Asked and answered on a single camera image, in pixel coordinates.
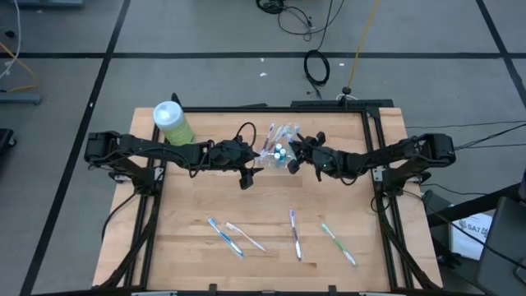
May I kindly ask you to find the tangled black cable bundle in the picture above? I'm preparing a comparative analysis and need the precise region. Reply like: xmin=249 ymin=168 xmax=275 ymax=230
xmin=255 ymin=0 xmax=346 ymax=42

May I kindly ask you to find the black metal table frame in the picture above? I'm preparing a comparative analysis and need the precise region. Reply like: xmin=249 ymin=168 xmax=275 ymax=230
xmin=92 ymin=93 xmax=443 ymax=296

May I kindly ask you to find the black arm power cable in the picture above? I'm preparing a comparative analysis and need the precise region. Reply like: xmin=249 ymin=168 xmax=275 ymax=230
xmin=100 ymin=191 xmax=139 ymax=243

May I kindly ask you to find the black object on floor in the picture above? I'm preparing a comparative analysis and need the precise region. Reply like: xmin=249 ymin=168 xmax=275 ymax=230
xmin=0 ymin=127 xmax=17 ymax=155

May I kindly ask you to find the coiled black floor cable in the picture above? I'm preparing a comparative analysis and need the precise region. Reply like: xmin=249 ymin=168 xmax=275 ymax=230
xmin=302 ymin=49 xmax=331 ymax=99

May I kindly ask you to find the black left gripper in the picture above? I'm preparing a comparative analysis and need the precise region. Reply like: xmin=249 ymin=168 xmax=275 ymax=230
xmin=211 ymin=139 xmax=264 ymax=191

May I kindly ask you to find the white floor cable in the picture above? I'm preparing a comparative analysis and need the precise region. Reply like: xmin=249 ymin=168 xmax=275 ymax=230
xmin=0 ymin=0 xmax=22 ymax=81

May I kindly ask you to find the orange floor cable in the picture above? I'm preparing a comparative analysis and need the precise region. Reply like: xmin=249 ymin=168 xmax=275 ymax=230
xmin=0 ymin=40 xmax=40 ymax=92

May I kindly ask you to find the black diagonal beam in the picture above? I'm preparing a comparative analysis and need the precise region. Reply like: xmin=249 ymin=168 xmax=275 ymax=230
xmin=427 ymin=183 xmax=526 ymax=227

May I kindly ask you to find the black stand with ball top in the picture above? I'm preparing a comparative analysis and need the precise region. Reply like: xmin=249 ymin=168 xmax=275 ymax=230
xmin=335 ymin=86 xmax=358 ymax=109

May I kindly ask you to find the clear plastic organizer container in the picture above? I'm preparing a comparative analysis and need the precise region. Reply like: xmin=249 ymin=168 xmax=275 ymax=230
xmin=257 ymin=121 xmax=303 ymax=169

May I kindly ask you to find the thin black floor cable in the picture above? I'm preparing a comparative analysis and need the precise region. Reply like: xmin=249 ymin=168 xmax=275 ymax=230
xmin=454 ymin=123 xmax=526 ymax=151
xmin=406 ymin=119 xmax=526 ymax=129

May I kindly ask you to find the yellow cable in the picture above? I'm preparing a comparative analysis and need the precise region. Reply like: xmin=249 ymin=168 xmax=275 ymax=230
xmin=347 ymin=0 xmax=381 ymax=90

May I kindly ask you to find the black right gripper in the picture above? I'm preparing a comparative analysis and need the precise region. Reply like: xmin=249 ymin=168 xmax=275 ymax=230
xmin=287 ymin=132 xmax=344 ymax=182

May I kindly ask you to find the green disinfecting wipes canister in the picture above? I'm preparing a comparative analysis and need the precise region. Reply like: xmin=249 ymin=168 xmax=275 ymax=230
xmin=152 ymin=100 xmax=196 ymax=148

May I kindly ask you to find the white orange toothbrush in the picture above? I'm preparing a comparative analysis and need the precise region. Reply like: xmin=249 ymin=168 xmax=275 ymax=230
xmin=224 ymin=222 xmax=267 ymax=252

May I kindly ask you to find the green toothbrush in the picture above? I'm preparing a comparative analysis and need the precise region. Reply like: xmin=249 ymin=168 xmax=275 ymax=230
xmin=321 ymin=223 xmax=358 ymax=267

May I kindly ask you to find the white labelled box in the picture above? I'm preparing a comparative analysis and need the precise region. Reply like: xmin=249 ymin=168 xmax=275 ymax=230
xmin=450 ymin=211 xmax=494 ymax=262

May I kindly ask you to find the grey floor bar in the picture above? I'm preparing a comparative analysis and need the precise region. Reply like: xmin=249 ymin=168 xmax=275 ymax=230
xmin=0 ymin=90 xmax=44 ymax=106

